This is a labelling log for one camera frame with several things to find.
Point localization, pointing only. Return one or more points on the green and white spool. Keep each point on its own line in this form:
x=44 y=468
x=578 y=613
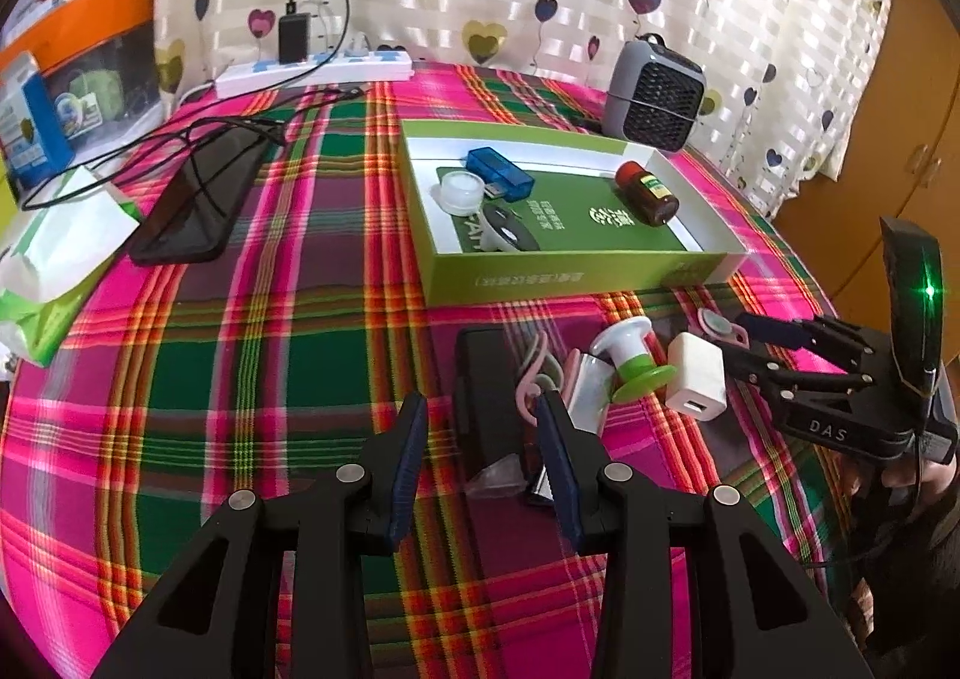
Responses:
x=634 y=364

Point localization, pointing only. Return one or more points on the plaid tablecloth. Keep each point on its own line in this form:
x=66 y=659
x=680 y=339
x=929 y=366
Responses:
x=262 y=379

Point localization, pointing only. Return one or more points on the blue translucent usb device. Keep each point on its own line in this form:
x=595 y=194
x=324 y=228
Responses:
x=499 y=170

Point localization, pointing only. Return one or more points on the grey mini fan heater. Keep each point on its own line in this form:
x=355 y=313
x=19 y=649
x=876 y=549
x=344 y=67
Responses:
x=660 y=90

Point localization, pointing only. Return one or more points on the black phone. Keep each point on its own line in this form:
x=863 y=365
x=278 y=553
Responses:
x=202 y=199

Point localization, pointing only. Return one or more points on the white power strip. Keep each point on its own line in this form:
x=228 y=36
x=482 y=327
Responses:
x=315 y=75

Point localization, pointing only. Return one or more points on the wooden cabinet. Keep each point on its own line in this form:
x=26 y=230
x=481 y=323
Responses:
x=900 y=146

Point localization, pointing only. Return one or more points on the green tissue pack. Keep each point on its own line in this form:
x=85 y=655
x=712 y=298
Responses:
x=60 y=259

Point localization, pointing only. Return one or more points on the black flashlight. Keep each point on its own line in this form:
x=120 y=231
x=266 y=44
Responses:
x=487 y=394

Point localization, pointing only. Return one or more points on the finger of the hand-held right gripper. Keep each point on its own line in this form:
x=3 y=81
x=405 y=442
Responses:
x=765 y=328
x=757 y=370

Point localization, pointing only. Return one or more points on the white translucent jar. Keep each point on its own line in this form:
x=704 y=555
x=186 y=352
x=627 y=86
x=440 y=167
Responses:
x=461 y=195

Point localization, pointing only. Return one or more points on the orange rimmed storage bin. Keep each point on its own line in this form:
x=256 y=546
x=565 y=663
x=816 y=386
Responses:
x=90 y=11

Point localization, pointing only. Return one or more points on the black round disc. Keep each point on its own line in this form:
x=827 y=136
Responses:
x=510 y=229

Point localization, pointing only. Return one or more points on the white plug adapter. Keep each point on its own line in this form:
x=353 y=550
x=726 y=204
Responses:
x=358 y=46

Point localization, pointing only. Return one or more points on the green cardboard box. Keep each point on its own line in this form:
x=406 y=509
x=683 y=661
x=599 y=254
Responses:
x=570 y=277

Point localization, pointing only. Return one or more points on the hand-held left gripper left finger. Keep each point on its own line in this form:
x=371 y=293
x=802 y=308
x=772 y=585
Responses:
x=405 y=469

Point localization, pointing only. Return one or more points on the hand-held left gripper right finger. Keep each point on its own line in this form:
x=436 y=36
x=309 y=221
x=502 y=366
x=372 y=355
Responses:
x=559 y=469

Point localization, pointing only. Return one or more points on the person's right hand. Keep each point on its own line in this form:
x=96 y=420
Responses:
x=896 y=480

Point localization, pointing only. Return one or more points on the brown medicine bottle red cap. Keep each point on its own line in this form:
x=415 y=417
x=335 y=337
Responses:
x=652 y=199

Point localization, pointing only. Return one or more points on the black power adapter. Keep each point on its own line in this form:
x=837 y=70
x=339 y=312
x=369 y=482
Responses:
x=294 y=37

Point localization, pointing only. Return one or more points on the white usb charger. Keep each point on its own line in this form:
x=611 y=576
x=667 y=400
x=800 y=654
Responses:
x=694 y=379

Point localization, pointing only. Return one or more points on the blue carton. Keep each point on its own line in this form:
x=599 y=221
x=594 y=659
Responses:
x=34 y=124

